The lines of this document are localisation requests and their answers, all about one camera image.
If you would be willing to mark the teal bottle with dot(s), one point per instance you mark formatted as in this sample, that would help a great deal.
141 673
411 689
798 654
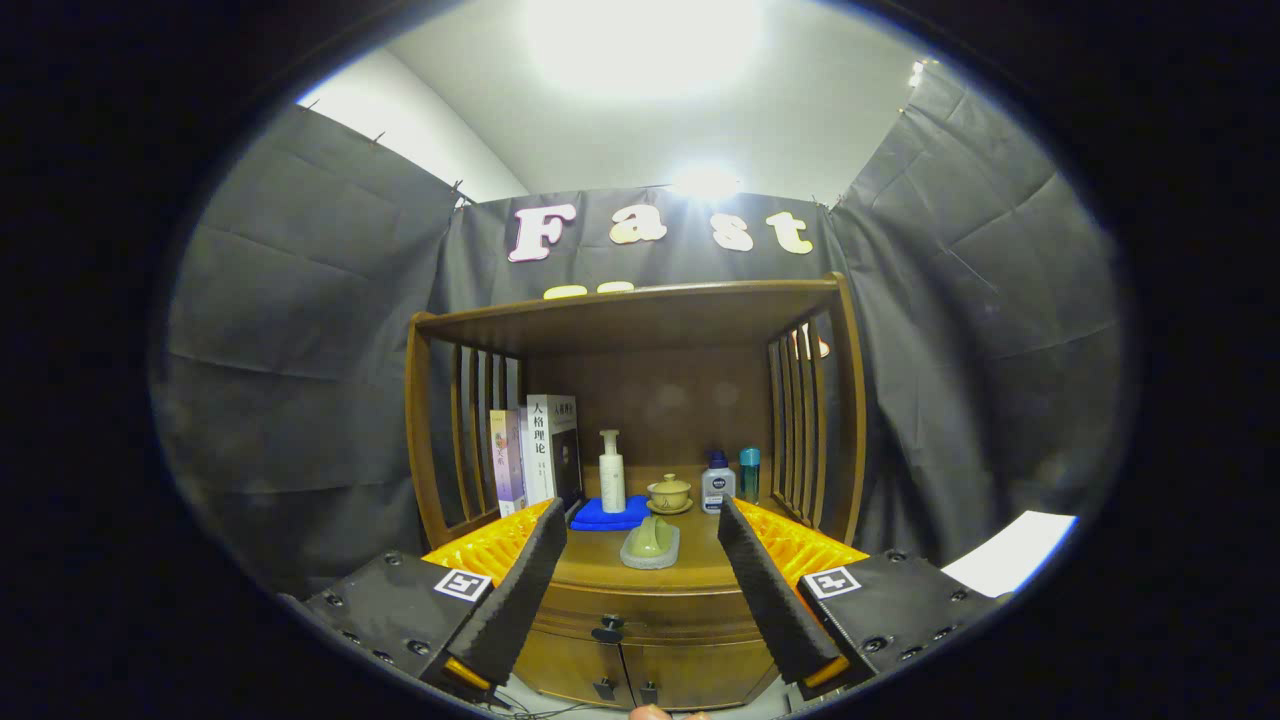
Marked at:
750 478

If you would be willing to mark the wooden cabinet door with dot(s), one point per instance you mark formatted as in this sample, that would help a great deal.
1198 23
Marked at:
565 665
700 675

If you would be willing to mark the large ceiling light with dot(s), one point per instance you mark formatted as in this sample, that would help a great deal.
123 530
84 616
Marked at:
645 40

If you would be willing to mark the small ceiling light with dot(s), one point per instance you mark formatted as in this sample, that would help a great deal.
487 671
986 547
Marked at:
705 183

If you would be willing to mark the yellow lidded teacup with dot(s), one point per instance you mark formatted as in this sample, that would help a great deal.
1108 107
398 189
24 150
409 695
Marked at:
669 494

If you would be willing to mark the white bottle with blue cap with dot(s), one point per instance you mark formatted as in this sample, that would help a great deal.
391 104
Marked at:
718 488

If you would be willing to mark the folded blue cloth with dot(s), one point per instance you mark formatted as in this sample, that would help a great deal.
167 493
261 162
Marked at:
600 518

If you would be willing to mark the black and white book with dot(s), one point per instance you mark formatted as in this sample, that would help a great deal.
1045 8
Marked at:
560 450

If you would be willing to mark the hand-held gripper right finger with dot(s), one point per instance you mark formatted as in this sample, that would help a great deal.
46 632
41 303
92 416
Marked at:
770 600

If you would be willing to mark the green ornament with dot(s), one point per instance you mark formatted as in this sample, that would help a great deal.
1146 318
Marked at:
650 545

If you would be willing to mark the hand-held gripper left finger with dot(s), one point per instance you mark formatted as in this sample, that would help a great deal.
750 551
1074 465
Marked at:
515 600

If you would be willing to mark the brown wooden cabinet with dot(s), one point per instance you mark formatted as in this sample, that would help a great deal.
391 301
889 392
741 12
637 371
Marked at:
650 400

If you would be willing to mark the thin white book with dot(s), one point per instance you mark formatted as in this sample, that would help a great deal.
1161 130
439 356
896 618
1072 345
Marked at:
530 470

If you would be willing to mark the white board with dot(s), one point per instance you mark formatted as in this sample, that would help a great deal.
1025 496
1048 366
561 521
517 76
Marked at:
1010 555

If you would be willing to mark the white pump bottle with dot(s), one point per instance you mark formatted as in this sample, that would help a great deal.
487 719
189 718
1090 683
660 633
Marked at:
612 480

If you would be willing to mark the brown wooden drawer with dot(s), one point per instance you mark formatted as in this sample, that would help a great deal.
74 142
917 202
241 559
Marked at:
680 615

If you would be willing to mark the brown wooden countertop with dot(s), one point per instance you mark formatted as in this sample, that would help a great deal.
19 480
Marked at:
700 560

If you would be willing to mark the purple book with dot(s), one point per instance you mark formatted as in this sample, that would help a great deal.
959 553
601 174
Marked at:
507 460

